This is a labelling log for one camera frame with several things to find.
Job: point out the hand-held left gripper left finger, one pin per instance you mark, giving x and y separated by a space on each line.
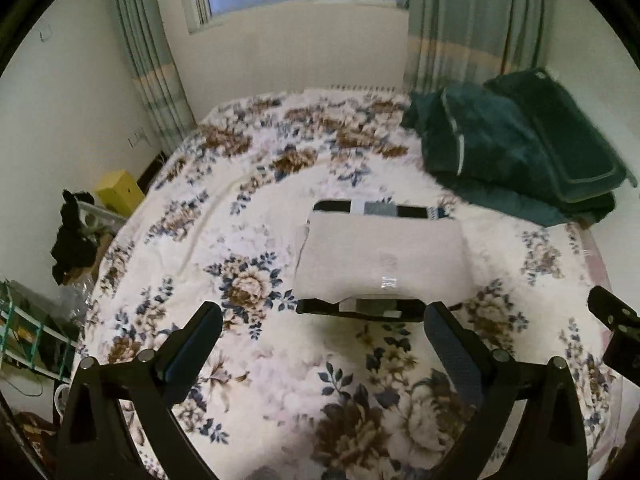
187 360

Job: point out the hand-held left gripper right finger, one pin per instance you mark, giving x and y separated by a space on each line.
455 355

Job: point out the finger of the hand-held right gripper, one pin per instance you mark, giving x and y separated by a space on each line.
612 307

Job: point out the beige long-sleeve shirt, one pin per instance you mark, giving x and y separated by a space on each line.
385 255

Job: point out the folded striped clothes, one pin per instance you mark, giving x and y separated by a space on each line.
325 306

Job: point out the floral bed blanket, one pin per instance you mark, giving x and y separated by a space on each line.
280 400

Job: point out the clear plastic bag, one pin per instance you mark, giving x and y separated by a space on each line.
77 300

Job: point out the green rack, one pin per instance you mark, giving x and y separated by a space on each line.
30 330

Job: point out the black cloth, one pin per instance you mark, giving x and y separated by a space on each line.
72 245

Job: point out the white basket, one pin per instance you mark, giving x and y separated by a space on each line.
102 217

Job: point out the dark green pillow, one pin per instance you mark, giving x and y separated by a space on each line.
565 135

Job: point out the yellow box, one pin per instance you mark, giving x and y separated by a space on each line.
116 192

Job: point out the dark green folded quilt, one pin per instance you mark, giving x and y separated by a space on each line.
490 155

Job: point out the green curtain with narrow folds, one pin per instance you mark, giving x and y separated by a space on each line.
150 60

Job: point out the green curtain with wide folds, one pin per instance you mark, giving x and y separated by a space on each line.
465 15

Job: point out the wall socket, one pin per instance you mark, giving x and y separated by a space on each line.
137 139

